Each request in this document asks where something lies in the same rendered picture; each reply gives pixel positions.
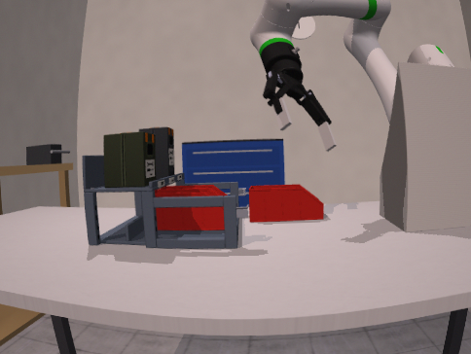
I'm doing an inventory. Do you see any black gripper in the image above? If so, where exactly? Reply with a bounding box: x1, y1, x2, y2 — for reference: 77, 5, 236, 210
263, 59, 337, 152

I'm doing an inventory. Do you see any red bin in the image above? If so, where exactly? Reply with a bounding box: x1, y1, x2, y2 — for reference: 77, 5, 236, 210
155, 189, 224, 230
160, 185, 226, 195
249, 184, 324, 223

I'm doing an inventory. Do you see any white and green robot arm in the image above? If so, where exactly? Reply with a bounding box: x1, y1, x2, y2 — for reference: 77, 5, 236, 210
250, 0, 454, 124

